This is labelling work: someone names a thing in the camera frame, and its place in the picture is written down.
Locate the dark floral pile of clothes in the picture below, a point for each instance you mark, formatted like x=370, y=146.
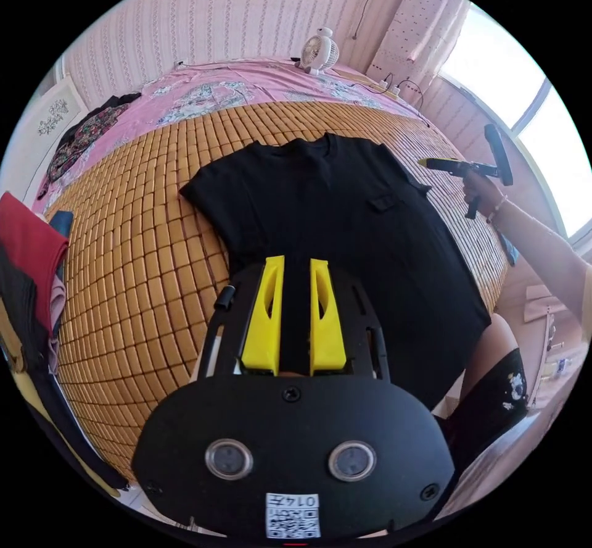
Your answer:
x=85, y=138

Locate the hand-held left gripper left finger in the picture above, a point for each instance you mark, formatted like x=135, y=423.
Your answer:
x=263, y=326

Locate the black short sleeve shirt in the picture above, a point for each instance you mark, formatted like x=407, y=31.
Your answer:
x=351, y=233

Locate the window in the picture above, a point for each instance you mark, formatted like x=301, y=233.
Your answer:
x=518, y=94

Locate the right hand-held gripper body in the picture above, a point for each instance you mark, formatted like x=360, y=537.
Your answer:
x=455, y=168

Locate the pink dotted curtain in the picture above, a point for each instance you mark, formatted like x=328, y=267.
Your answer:
x=418, y=29

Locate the person's body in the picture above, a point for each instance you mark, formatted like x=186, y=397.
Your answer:
x=490, y=372

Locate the white table fan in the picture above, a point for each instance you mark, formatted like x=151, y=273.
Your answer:
x=320, y=50

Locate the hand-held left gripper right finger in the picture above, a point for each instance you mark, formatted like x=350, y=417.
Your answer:
x=327, y=330

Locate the person's right hand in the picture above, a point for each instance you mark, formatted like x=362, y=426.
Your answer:
x=483, y=191

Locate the person's right forearm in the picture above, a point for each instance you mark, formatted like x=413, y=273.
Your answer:
x=541, y=247

